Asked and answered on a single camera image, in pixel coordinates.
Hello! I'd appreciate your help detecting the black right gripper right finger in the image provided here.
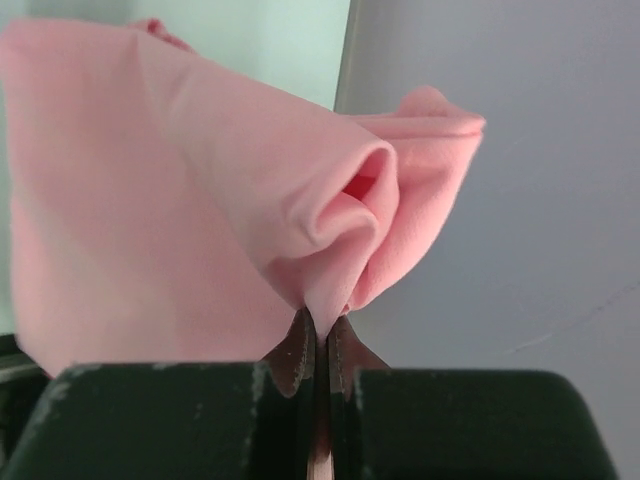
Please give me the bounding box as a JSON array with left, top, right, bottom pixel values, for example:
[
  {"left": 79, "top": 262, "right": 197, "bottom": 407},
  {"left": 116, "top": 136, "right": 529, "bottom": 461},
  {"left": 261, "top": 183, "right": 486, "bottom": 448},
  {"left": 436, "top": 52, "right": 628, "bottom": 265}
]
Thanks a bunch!
[{"left": 326, "top": 318, "right": 618, "bottom": 480}]

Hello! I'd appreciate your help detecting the pink t shirt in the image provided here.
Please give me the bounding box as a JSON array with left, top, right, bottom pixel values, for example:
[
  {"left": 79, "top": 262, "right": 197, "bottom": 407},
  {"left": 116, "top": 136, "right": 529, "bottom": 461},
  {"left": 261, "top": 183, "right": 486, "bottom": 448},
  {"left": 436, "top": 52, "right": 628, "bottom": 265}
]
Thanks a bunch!
[{"left": 1, "top": 19, "right": 485, "bottom": 375}]

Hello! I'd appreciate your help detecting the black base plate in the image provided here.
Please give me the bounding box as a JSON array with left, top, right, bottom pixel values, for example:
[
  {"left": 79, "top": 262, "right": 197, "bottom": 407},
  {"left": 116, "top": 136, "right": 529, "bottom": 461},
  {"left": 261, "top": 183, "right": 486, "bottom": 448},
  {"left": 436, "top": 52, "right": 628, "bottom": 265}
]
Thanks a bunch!
[{"left": 1, "top": 334, "right": 50, "bottom": 459}]

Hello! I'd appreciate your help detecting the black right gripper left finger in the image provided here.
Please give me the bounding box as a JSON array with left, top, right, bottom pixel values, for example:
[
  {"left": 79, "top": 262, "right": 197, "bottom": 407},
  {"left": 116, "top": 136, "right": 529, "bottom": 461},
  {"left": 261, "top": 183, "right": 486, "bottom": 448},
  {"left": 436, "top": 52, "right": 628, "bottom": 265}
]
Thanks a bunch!
[{"left": 2, "top": 310, "right": 316, "bottom": 479}]

